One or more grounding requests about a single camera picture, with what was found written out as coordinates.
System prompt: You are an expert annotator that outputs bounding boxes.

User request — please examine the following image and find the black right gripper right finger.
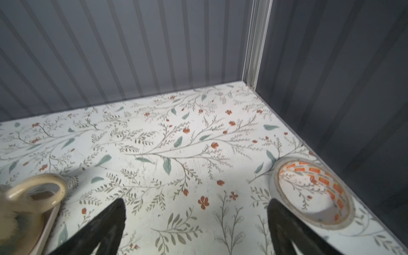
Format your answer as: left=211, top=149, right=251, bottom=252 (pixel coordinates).
left=267, top=199, right=342, bottom=255

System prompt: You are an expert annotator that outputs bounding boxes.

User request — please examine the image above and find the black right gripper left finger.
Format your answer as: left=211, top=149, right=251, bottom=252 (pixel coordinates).
left=51, top=198, right=126, bottom=255

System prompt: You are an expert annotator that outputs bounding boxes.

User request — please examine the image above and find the clear tape roll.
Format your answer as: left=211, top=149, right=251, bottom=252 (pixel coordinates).
left=269, top=157, right=356, bottom=230

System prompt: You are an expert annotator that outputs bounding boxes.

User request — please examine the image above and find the beige plastic tray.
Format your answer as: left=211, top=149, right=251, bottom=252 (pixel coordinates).
left=29, top=204, right=61, bottom=255

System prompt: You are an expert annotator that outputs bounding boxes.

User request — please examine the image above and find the aluminium frame post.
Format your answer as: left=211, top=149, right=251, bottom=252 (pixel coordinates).
left=242, top=0, right=273, bottom=91

